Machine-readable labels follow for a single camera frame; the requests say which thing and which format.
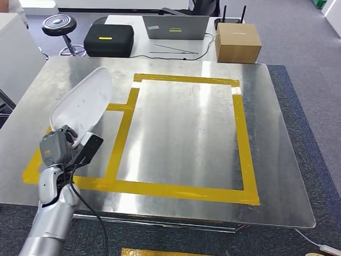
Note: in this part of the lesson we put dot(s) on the brown cardboard box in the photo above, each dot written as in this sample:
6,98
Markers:
237,46

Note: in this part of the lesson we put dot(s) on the black round stool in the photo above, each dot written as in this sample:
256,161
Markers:
58,24

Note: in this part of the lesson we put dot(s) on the white cabinet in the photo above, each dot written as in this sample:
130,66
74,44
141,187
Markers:
333,17

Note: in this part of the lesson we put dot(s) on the white power strip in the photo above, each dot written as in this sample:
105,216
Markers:
330,251

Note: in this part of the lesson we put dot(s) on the green plastic crate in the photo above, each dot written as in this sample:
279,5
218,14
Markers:
318,3

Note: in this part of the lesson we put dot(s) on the white plastic body part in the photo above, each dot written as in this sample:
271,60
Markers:
82,102

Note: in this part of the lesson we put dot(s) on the grey laptop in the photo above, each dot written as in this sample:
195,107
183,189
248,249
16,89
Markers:
192,30

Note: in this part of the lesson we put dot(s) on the white office desk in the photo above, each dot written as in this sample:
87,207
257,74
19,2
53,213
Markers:
141,39

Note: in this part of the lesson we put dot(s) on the black router with antennas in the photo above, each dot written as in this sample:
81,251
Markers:
223,20

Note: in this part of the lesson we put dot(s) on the steel workbench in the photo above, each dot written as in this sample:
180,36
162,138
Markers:
186,141

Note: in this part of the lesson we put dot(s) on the thin black rod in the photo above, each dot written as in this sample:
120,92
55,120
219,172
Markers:
176,48
167,52

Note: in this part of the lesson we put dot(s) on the yellow workbench tape outline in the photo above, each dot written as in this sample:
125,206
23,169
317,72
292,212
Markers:
160,189

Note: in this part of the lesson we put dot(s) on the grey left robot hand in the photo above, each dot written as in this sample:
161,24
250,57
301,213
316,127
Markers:
54,150

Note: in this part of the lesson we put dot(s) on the yellow floor tape square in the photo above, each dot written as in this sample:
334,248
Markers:
160,252

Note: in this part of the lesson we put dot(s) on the black carrying case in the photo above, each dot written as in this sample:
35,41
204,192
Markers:
106,47

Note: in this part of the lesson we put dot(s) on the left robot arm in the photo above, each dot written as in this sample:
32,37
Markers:
53,212

